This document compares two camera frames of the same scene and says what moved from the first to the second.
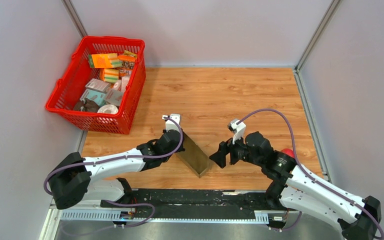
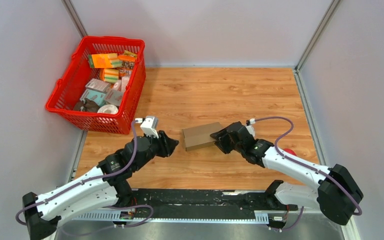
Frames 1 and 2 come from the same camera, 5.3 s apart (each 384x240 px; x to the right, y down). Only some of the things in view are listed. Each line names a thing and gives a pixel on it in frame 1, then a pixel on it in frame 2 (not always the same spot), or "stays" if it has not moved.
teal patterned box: (98, 97) stays
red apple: (288, 151) stays
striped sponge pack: (109, 75) stays
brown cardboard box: (193, 156) → (198, 136)
